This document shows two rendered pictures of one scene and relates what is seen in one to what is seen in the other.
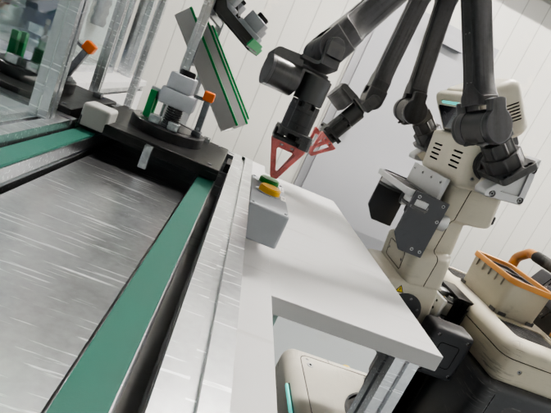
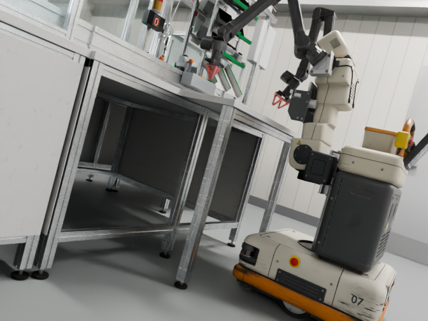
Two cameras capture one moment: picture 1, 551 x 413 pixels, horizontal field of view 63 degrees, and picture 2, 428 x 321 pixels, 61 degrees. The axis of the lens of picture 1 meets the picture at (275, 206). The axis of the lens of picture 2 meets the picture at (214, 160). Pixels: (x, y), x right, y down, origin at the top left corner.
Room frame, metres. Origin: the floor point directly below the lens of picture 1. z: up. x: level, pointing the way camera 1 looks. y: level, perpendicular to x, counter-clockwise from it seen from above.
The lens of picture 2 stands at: (-0.50, -1.36, 0.64)
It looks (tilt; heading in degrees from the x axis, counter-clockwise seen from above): 2 degrees down; 42
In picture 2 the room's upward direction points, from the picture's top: 15 degrees clockwise
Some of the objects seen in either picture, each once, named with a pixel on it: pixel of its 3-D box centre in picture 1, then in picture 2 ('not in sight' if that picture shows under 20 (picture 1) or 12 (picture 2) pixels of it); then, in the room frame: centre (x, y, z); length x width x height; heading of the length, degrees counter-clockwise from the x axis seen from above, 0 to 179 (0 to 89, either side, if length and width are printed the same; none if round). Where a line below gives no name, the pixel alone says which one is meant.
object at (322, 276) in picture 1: (238, 204); (218, 111); (1.05, 0.08, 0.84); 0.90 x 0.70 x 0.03; 11
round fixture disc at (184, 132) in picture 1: (167, 129); not in sight; (0.84, 0.25, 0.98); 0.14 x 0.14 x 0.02
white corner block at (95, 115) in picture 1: (98, 117); not in sight; (0.73, 0.33, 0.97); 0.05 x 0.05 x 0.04; 8
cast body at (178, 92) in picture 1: (177, 87); (182, 61); (0.84, 0.26, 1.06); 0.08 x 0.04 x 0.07; 98
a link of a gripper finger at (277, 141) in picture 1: (282, 154); (213, 72); (0.87, 0.03, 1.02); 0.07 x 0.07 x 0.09; 8
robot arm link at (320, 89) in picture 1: (309, 88); (218, 46); (0.86, 0.03, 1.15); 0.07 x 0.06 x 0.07; 114
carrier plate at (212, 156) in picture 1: (164, 138); not in sight; (0.84, 0.25, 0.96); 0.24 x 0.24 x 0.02; 8
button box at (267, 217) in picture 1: (261, 206); (199, 84); (0.79, 0.02, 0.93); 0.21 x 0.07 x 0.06; 8
